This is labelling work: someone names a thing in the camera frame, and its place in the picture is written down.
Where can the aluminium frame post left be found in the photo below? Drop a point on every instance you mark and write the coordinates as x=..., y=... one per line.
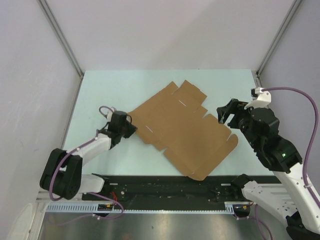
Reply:
x=57, y=30

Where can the aluminium frame post right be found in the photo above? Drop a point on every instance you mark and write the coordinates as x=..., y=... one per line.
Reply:
x=294, y=8

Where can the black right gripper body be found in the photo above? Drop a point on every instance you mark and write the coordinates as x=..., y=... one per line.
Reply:
x=242, y=114

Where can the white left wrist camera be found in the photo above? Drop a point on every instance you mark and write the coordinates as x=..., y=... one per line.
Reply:
x=109, y=113

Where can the grey slotted cable duct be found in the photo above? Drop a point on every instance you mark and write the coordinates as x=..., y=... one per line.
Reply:
x=90, y=207

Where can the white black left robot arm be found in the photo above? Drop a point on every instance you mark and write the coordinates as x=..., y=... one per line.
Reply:
x=63, y=176

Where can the brown cardboard box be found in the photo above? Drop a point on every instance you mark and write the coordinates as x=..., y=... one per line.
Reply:
x=174, y=121

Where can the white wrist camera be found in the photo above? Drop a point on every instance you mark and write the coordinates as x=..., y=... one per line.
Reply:
x=260, y=98
x=109, y=113

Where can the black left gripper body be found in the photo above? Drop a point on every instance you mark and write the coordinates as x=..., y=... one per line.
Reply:
x=125, y=129

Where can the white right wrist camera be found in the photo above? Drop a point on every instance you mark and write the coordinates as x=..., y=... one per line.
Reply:
x=260, y=98

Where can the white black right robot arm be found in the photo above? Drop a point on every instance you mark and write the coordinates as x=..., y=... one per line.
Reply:
x=260, y=127

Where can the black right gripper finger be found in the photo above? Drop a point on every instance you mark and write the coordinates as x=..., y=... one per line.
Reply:
x=230, y=119
x=224, y=112

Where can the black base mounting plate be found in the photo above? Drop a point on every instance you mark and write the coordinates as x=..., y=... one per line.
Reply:
x=213, y=188

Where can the aluminium frame post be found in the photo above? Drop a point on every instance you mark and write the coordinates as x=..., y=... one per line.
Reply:
x=294, y=8
x=57, y=30

